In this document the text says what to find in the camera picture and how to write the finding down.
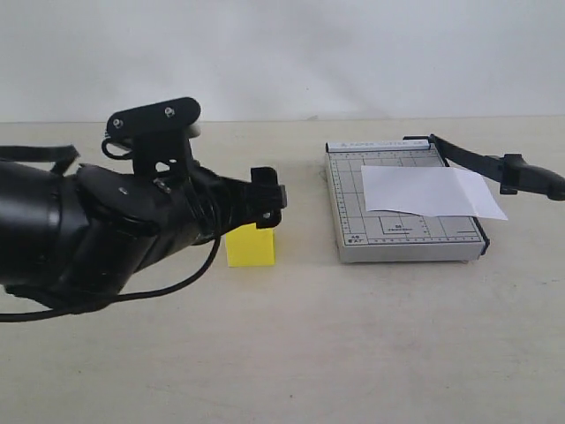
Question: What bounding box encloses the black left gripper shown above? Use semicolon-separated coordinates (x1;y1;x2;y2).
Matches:
56;165;286;296

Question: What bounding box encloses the yellow cube block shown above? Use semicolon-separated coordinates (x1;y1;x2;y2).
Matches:
225;223;275;268

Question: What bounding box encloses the white paper sheet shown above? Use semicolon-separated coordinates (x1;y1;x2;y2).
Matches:
361;165;508;221

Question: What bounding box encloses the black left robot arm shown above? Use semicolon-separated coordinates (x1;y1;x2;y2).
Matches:
1;146;287;314

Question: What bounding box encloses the black camera cable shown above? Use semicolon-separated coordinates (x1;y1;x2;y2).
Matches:
0;233;222;323

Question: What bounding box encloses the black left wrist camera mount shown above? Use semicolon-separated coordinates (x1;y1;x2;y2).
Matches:
102;96;201;181

